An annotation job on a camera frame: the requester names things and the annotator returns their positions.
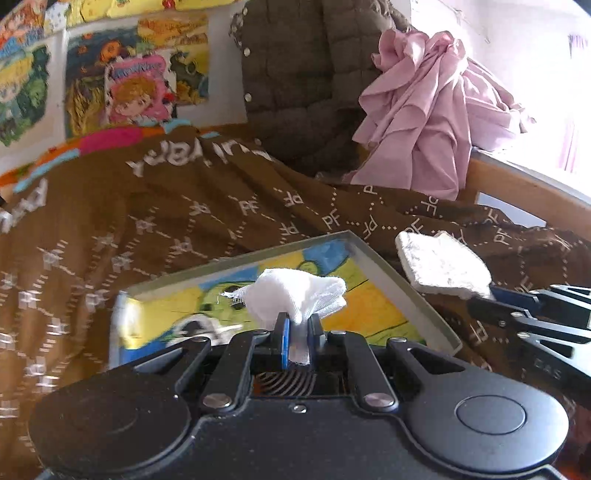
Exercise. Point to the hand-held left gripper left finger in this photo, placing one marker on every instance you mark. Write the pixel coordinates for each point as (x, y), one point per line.
(285, 341)

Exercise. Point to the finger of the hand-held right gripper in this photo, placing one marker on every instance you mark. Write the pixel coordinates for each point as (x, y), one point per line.
(512, 294)
(489, 310)

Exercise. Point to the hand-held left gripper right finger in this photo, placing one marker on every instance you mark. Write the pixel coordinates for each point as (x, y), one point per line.
(316, 339)

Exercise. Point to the white gauze cloth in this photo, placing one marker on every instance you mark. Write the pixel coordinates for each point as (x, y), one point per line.
(295, 290)

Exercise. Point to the white towel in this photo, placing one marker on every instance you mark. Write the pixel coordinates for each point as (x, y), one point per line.
(438, 263)

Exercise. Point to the grey tray with cartoon picture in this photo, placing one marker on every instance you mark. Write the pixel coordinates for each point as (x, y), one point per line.
(378, 300)

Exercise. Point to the brown orange printed blanket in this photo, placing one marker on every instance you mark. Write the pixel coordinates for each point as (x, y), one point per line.
(184, 221)

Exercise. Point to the pink garment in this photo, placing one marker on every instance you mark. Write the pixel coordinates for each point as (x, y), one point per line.
(415, 129)

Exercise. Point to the brown quilted jacket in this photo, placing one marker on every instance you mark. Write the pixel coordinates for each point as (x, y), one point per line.
(304, 78)

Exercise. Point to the pink girl poster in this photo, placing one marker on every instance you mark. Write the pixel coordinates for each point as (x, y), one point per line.
(138, 92)

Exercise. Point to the dark seaweed painting poster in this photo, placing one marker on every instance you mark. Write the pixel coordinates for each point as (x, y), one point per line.
(83, 83)

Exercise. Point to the yellow beach poster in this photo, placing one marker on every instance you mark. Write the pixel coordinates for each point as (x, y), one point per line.
(198, 3)

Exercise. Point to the blond boy poster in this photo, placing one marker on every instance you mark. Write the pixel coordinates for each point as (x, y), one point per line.
(23, 92)

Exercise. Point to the yellow fruit poster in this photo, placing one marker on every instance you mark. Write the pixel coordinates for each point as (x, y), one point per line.
(111, 7)

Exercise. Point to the orange-haired girl poster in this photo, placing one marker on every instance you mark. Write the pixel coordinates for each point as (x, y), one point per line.
(21, 27)

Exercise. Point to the wooden bed rail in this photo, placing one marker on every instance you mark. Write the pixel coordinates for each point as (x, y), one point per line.
(508, 184)

